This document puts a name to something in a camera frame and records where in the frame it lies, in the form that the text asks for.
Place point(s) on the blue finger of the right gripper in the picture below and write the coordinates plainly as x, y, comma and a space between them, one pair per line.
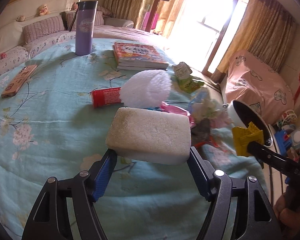
254, 148

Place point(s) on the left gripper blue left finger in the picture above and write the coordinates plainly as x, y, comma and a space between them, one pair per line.
101, 172

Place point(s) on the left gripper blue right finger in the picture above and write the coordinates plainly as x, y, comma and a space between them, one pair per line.
202, 173

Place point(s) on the yellow snack bag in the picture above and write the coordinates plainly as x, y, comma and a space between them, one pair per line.
243, 136

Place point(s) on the red black snack bag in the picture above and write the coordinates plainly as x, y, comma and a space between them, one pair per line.
201, 135

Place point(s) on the white sponge block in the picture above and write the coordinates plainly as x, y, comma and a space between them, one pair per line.
152, 136

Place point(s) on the white paper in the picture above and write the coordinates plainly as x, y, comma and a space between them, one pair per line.
210, 110

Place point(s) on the red cylindrical snack can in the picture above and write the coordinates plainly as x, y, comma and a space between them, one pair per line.
104, 97

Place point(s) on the pink candy pack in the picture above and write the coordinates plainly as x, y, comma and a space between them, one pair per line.
165, 107

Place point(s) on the white foam fruit net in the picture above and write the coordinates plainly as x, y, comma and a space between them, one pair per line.
146, 89

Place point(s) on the blue bottle-shaped candy pack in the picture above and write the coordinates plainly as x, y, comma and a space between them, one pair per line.
156, 109

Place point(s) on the black white-rimmed trash bin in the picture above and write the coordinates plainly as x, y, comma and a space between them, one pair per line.
241, 115

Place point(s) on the person's right hand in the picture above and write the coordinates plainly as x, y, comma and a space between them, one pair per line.
290, 219

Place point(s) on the pile of children's toys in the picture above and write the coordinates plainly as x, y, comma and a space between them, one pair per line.
288, 135

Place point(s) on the pink heart-pattern covered furniture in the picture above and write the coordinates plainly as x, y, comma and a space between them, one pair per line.
255, 83

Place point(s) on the floral turquoise table cloth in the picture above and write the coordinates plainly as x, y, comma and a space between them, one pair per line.
50, 128

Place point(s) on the stack of colourful books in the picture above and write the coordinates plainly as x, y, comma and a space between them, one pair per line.
133, 56

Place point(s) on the right beige curtain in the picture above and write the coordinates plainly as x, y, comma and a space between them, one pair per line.
266, 30

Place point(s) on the wooden remote-like block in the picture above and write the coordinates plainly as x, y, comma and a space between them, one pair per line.
17, 82

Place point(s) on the purple water bottle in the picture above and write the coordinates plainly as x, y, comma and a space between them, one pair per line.
85, 19

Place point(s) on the sofa with striped cushions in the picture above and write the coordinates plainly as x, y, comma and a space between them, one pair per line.
22, 41

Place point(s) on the cream plush toy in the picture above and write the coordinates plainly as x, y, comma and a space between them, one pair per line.
43, 10

